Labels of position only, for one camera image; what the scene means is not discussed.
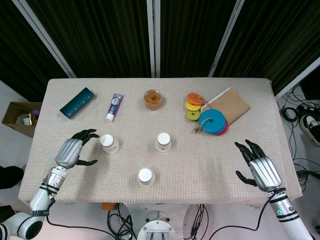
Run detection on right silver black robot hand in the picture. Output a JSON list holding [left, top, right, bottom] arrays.
[[234, 139, 283, 192]]

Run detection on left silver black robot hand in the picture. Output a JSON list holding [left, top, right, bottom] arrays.
[[54, 128, 101, 169]]

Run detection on white paper cup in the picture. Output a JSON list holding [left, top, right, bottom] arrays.
[[99, 134, 121, 154], [155, 132, 173, 153], [137, 168, 156, 187]]

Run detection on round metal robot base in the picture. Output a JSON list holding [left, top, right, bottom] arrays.
[[136, 209, 176, 240]]

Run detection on teal curved case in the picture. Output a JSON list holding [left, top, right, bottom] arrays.
[[59, 87, 95, 119]]

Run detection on red disc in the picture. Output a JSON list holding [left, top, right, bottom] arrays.
[[215, 119, 229, 136]]

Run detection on open cardboard box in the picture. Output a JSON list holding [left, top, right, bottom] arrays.
[[1, 101, 43, 138]]

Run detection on black soft object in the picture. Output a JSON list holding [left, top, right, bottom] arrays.
[[0, 165, 25, 191]]

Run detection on purple white toothpaste tube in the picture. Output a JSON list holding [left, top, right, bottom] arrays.
[[105, 93, 125, 123]]

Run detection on black white sneaker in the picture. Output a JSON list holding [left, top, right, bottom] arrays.
[[299, 114, 320, 147]]

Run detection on beige woven tablecloth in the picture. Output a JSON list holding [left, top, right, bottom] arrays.
[[18, 78, 302, 207]]

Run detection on blue disc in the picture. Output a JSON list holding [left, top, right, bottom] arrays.
[[198, 108, 227, 135]]

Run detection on kraft spiral notebook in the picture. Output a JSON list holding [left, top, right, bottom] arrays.
[[200, 87, 251, 125]]

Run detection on green disc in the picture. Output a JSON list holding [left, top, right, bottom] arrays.
[[185, 110, 201, 122]]

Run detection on yellow disc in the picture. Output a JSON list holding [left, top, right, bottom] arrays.
[[184, 100, 202, 112]]

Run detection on orange disc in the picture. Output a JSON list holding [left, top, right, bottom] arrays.
[[187, 92, 205, 106]]

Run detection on clear jar with brown contents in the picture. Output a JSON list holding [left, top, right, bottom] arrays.
[[143, 89, 163, 111]]

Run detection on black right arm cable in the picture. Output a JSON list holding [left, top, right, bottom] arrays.
[[208, 191, 281, 238]]

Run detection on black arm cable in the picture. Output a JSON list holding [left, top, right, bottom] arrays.
[[39, 192, 118, 237], [208, 191, 281, 238]]

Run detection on black cables with adapter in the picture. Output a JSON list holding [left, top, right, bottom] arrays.
[[281, 83, 320, 198]]

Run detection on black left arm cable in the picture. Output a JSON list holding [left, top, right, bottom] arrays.
[[39, 192, 118, 237]]

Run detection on twine string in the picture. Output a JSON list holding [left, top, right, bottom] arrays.
[[192, 117, 215, 134]]

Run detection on black floor cable bundle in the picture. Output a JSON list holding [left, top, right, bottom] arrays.
[[106, 202, 138, 240]]

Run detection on white partition frame bar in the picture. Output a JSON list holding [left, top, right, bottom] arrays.
[[274, 56, 320, 99], [11, 0, 77, 79], [146, 0, 161, 78], [208, 0, 248, 78]]

